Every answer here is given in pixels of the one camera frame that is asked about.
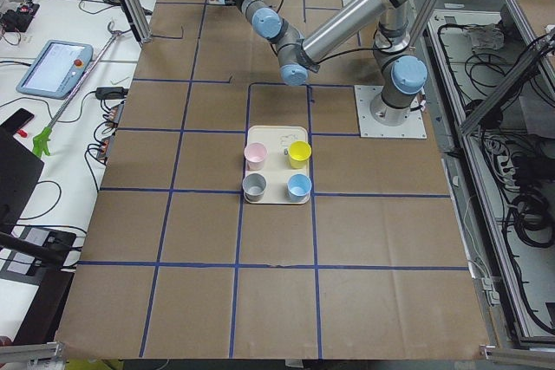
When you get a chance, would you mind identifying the teach pendant tablet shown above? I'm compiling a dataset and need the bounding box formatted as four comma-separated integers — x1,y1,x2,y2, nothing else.
16,40,94,99

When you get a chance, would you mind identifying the grabber reach tool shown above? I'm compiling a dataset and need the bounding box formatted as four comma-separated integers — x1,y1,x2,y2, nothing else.
32,19,131,158

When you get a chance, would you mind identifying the black power adapter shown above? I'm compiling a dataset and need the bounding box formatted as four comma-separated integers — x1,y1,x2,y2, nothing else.
95,87,128,101

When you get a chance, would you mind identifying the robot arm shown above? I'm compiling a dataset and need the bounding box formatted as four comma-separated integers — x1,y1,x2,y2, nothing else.
225,0,428,127

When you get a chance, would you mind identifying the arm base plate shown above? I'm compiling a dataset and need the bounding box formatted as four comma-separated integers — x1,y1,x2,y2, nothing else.
354,85,427,140

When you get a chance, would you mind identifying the black smartphone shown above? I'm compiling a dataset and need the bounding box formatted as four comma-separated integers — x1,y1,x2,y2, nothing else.
1,108,35,134

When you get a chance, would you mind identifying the grey cup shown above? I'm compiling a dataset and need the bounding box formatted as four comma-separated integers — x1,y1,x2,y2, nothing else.
242,172,267,202

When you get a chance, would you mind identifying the cream plastic tray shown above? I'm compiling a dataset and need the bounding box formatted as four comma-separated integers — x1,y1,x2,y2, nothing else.
244,126,310,204

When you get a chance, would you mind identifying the yellow cup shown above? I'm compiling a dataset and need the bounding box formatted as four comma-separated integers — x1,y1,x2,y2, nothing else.
288,140,312,169

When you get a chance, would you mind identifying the pink cup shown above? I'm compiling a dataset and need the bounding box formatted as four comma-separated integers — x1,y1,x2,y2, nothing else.
244,142,268,171

